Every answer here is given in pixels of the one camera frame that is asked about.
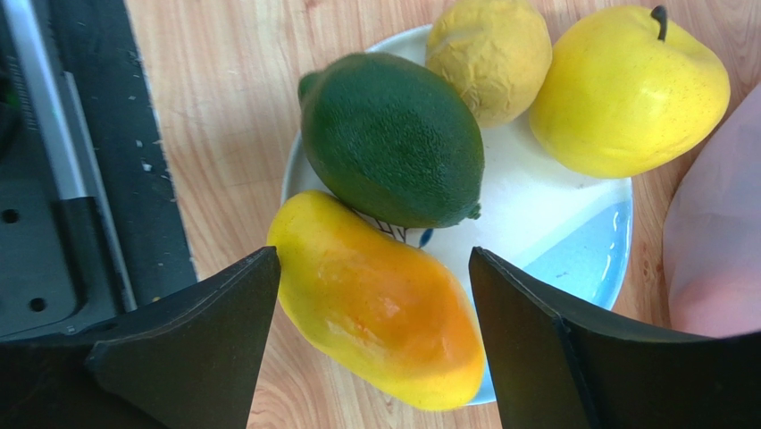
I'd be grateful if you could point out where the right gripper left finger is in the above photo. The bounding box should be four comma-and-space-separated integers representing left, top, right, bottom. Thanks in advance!
1, 247, 280, 428

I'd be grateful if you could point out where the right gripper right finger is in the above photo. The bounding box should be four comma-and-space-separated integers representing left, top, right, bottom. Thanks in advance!
469, 248, 760, 428

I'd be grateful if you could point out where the yellow orange mango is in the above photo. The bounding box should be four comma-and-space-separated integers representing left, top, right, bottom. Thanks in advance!
267, 190, 486, 411

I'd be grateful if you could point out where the pink peach plastic bag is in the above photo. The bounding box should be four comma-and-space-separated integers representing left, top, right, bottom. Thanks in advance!
663, 88, 760, 337

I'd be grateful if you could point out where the light blue plate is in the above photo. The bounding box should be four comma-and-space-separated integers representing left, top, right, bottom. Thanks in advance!
280, 23, 634, 407

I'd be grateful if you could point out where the green lime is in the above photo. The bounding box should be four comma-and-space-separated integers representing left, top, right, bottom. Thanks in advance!
297, 53, 485, 229

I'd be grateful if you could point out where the yellow lemon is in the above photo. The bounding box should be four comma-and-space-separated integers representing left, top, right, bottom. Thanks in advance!
425, 0, 553, 128

